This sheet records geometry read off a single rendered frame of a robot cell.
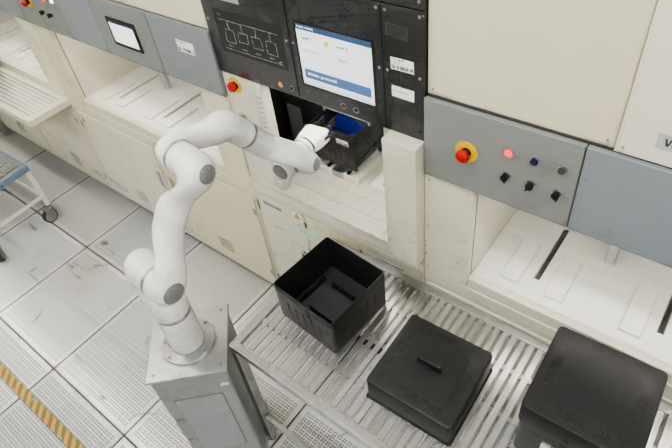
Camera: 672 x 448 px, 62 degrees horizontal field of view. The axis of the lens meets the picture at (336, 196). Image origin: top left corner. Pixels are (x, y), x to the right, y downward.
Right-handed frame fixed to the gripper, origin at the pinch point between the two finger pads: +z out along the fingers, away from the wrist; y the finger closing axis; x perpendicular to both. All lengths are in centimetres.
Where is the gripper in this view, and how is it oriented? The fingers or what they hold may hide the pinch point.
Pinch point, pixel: (326, 122)
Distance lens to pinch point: 214.6
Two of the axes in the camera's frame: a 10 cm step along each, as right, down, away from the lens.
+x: -1.1, -7.3, -6.8
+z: 5.0, -6.3, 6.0
